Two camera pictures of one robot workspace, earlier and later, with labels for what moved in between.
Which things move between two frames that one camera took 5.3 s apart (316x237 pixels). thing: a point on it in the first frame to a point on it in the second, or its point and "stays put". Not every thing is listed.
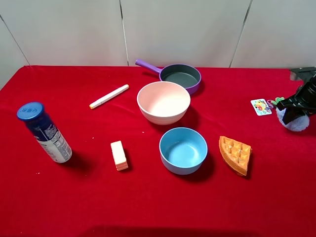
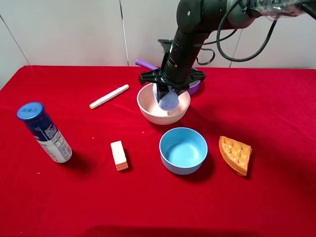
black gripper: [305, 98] to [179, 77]
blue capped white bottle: [33, 113] stays put
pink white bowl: [163, 102] stays put
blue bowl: [182, 150] stays put
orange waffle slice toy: [236, 154] stays put
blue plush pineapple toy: [299, 124] to [170, 101]
